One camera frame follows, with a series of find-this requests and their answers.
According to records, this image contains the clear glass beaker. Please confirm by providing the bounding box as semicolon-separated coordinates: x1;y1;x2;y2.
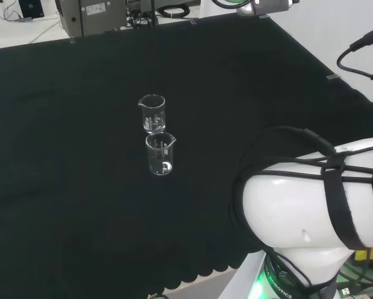
145;132;177;176
137;93;167;135

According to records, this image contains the black cloth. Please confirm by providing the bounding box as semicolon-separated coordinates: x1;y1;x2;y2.
0;14;373;299

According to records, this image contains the white base platform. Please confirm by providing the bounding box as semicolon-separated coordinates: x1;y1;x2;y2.
232;249;268;299

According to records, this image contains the black pole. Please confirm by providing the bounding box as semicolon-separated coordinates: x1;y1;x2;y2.
78;0;85;39
150;0;159;28

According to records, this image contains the grey metal cabinet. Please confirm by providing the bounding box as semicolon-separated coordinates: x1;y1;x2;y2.
54;0;128;38

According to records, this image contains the black box device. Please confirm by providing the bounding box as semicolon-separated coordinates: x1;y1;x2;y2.
19;0;45;19

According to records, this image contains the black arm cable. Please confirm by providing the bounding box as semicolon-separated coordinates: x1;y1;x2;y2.
229;125;373;219

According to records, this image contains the coiled black cable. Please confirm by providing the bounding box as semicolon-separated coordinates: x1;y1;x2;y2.
156;5;193;20

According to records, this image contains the black strap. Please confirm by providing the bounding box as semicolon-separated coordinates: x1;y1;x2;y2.
320;160;367;250

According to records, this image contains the silver camera head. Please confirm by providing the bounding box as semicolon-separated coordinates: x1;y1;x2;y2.
235;0;301;16

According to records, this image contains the thick black plug cable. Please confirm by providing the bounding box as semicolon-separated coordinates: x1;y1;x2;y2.
336;26;373;89

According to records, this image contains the thin grey cable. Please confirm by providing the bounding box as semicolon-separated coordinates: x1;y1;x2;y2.
0;0;32;23

